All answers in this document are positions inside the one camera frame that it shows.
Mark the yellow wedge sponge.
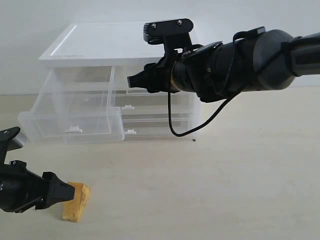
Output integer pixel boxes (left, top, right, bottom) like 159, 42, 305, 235
62, 181, 91, 223

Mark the white plastic drawer cabinet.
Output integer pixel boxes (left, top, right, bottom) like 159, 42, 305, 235
38, 21, 203, 143

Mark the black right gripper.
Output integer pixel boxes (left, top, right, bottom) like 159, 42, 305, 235
127, 53, 182, 93

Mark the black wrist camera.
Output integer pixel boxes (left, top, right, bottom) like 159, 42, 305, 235
0, 126, 28, 165
143, 18, 194, 56

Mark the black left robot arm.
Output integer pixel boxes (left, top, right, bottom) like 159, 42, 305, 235
0, 160, 75, 214

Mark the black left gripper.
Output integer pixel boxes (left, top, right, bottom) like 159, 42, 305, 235
7, 160, 75, 213

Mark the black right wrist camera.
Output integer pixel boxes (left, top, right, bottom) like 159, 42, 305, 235
143, 18, 194, 56

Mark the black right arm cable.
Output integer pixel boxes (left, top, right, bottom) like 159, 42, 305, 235
167, 29, 303, 138

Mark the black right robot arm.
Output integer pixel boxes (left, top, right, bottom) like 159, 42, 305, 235
127, 27, 320, 103

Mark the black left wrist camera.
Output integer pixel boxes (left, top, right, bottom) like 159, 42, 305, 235
0, 126, 28, 165

